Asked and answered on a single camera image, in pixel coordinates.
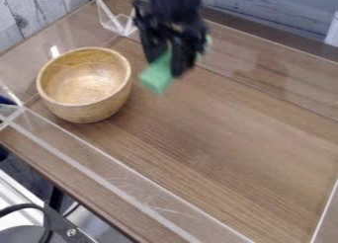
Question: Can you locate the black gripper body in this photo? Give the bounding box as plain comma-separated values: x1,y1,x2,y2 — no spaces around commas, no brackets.
133,0,208,43

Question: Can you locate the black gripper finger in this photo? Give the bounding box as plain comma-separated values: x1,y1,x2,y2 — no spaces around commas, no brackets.
170,34,208,78
137,20,170,63

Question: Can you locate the green rectangular block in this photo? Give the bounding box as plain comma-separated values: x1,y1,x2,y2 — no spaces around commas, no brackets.
140,36,213,94

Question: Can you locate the brown wooden bowl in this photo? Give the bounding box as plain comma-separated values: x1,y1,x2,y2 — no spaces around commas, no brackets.
37,46,133,123

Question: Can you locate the black table leg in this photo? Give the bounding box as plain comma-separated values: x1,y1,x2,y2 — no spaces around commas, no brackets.
50,187,65,211

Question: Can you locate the clear acrylic barrier wall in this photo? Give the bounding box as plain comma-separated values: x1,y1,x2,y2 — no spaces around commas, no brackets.
0,4,338,243

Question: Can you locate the black metal bracket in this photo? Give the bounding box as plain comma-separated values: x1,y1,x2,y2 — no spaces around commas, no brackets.
41,206,98,243

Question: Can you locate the black cable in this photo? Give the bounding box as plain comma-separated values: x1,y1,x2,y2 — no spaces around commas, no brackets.
0,202,51,243

